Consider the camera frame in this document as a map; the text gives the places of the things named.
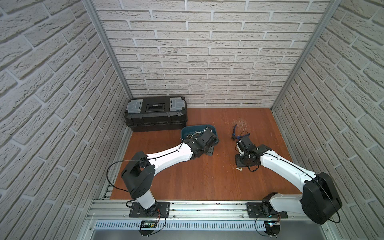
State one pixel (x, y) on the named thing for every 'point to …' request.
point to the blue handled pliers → (234, 137)
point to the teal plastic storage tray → (187, 130)
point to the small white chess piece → (240, 169)
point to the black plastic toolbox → (156, 113)
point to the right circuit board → (272, 228)
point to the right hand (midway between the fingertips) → (241, 162)
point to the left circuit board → (147, 224)
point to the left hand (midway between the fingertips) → (212, 145)
